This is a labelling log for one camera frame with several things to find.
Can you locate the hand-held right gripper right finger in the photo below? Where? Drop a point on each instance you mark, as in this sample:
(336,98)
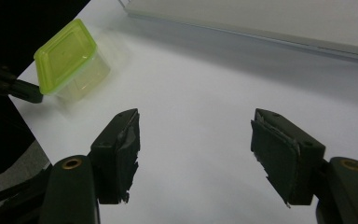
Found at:
(287,155)

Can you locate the green lidded plastic container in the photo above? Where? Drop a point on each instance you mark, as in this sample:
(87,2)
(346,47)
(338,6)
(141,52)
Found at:
(65,56)

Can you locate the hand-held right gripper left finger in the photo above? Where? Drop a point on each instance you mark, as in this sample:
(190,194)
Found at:
(118,155)

